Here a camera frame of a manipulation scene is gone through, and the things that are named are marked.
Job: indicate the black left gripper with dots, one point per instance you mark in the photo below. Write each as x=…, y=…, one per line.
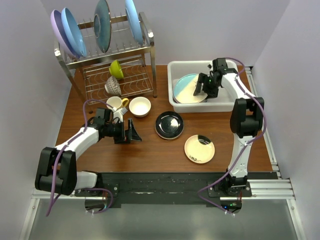
x=132, y=133

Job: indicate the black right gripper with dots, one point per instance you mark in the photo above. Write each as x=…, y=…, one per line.
x=202, y=79

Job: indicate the light blue bottom plate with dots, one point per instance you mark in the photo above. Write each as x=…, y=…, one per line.
x=187, y=81

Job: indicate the light blue plate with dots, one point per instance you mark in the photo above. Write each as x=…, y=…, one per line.
x=187, y=81
x=133, y=20

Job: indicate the white plastic bin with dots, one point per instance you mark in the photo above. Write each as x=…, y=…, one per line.
x=177, y=69

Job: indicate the black glossy plate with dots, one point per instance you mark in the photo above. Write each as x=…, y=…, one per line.
x=169, y=125

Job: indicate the cream plate with black patch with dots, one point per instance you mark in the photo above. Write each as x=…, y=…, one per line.
x=199, y=149

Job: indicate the watermelon pattern plate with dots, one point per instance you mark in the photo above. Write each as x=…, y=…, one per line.
x=173, y=98

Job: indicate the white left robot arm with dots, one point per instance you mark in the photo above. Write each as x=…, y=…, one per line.
x=57, y=167

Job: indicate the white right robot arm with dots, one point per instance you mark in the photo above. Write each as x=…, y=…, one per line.
x=247, y=120

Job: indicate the white bowl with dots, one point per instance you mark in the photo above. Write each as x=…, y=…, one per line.
x=140, y=106

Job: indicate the yellow mug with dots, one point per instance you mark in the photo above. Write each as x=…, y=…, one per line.
x=116, y=103

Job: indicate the patterned ceramic bowl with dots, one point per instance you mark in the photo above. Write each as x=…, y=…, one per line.
x=112, y=87

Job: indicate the steel dish rack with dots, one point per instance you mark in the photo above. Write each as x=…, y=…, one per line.
x=89, y=74

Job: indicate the green bowl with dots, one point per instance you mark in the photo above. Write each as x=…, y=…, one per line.
x=116, y=70

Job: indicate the light blue plate in rack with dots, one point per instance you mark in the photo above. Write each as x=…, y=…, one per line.
x=133, y=20

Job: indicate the dark teal plate in rack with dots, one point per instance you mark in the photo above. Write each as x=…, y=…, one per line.
x=102, y=26

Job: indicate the lilac plate in rack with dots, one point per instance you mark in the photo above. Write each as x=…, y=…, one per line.
x=58, y=29

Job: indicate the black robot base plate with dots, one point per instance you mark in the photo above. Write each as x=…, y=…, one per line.
x=171, y=188

